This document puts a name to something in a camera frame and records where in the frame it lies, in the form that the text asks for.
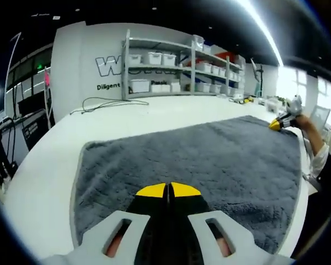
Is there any grey fluffy towel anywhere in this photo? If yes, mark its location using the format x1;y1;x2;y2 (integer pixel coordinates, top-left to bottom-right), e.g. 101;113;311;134
69;114;303;255

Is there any person's right hand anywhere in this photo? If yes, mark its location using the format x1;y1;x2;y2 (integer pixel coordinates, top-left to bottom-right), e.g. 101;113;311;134
292;114;311;130

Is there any bright window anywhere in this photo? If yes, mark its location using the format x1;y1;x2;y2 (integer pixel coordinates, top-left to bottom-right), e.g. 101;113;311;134
277;67;307;105
317;79;331;111

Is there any clear plastic container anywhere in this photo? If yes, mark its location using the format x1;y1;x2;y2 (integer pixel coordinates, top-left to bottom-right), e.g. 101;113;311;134
265;98;280;113

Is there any yellow black tool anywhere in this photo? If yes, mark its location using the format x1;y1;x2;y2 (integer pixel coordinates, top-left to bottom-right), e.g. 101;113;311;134
236;95;255;105

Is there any black tripod stand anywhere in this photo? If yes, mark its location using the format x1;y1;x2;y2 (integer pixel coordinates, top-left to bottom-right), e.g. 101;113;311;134
250;57;265;98

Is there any long ceiling light strip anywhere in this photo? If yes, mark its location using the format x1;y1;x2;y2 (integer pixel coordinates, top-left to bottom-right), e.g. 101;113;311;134
248;0;284;67

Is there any grey metal shelving rack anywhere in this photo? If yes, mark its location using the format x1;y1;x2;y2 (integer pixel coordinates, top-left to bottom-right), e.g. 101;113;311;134
121;29;246;100

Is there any black equipment case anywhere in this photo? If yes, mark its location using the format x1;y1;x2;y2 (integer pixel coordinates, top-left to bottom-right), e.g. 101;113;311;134
18;109;52;151

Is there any row of white storage boxes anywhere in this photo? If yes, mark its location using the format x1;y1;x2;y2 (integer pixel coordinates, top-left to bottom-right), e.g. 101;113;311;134
128;35;245;96

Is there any white pipe stand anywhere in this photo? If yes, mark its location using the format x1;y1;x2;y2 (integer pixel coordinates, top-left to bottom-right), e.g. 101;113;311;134
42;70;55;128

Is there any tangled black cable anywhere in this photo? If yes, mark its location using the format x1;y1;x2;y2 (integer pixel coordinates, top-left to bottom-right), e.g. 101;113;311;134
70;97;150;115

